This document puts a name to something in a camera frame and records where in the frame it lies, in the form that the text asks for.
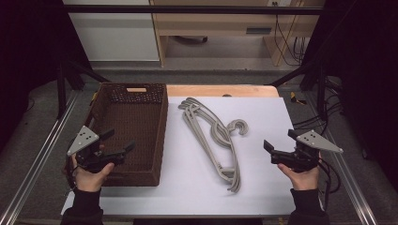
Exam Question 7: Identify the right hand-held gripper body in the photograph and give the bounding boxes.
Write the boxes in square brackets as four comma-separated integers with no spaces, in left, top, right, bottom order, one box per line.
[269,128,344,173]

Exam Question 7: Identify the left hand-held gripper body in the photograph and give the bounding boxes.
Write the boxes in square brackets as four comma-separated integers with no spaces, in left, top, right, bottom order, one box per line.
[67,125,127,173]

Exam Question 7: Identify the brown woven basket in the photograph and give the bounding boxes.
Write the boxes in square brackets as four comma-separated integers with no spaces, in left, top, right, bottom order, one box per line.
[82,82,170,188]

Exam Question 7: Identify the grey plastic clothes hanger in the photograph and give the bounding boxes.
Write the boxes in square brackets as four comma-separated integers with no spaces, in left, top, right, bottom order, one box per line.
[177,97,242,188]
[182,102,250,193]
[180,100,237,181]

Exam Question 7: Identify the person's right hand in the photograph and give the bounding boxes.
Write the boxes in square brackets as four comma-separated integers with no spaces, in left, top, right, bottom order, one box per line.
[276,152,322,192]

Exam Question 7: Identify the person's left hand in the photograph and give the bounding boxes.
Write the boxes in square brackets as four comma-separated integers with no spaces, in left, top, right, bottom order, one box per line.
[70,154,115,193]

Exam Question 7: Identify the yellow black floor object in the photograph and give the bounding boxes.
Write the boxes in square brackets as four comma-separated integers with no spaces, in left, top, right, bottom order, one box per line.
[289,91,308,106]

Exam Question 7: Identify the white table sheet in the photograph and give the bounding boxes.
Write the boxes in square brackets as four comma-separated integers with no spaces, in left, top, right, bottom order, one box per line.
[60,96,297,218]

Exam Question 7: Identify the black metal stand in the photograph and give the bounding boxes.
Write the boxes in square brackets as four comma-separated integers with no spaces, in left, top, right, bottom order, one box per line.
[55,58,111,120]
[269,57,330,122]

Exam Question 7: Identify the wooden board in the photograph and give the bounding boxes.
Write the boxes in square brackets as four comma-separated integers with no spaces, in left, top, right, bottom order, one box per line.
[166,84,280,98]

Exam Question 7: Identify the black curtain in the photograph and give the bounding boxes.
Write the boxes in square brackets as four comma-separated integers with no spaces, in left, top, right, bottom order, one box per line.
[299,0,398,192]
[0,0,94,153]

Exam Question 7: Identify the white cabinet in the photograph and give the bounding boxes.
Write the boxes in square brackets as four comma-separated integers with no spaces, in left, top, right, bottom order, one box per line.
[62,0,161,62]

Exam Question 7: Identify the light wooden desk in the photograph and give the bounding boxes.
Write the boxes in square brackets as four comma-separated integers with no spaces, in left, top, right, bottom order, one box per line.
[149,0,326,68]

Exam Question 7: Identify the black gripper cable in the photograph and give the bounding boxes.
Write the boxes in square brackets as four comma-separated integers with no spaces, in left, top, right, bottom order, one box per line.
[316,157,343,212]
[63,155,79,190]

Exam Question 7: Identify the black floor cables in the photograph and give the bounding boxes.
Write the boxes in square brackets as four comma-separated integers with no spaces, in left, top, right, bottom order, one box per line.
[293,76,344,133]

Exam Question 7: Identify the aluminium frame rail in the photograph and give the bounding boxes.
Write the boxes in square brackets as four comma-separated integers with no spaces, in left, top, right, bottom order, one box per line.
[0,89,81,225]
[321,124,380,225]

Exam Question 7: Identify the thin black floor cable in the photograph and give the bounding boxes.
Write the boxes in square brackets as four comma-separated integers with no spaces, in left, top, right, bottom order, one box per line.
[25,97,37,113]

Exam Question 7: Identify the black hanging cables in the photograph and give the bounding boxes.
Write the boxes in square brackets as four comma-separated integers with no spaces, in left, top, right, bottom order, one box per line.
[273,2,310,68]

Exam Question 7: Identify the black horizontal frame bar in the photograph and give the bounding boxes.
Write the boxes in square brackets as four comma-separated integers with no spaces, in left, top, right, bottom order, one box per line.
[62,4,324,16]

